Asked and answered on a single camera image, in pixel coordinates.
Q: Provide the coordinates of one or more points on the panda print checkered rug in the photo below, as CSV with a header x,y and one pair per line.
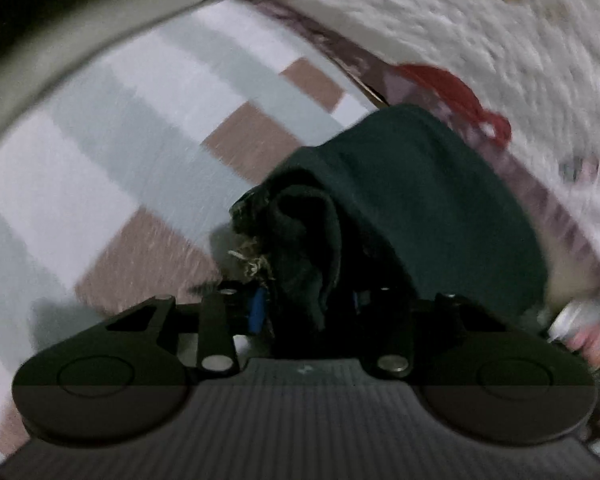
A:
x,y
105,170

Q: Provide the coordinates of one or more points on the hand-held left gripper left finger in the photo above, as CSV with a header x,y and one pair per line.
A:
x,y
256,310

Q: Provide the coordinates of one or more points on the bear print quilt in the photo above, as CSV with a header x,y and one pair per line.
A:
x,y
505,50

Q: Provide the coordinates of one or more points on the colourful printed bag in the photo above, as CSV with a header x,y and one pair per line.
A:
x,y
590,325

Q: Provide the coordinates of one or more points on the dark folded garment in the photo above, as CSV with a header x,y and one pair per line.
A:
x,y
55,20

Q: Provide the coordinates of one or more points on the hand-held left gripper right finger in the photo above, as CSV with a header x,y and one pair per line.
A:
x,y
395,310

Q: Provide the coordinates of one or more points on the dark denim jeans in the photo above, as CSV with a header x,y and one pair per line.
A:
x,y
420,200

